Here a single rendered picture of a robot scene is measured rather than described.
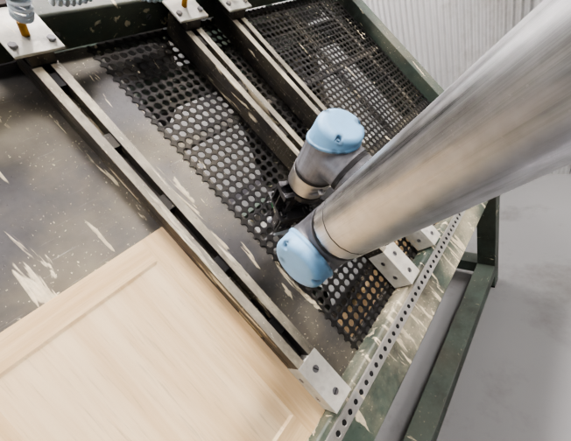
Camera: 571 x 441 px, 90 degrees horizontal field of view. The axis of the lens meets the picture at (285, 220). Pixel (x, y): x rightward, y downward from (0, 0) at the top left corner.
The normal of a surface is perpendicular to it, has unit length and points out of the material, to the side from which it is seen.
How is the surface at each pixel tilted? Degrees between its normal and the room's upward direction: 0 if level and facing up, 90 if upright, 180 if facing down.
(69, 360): 56
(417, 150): 64
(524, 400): 0
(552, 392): 0
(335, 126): 47
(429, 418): 0
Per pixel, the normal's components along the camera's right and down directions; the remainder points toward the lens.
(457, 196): -0.28, 0.84
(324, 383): 0.40, -0.37
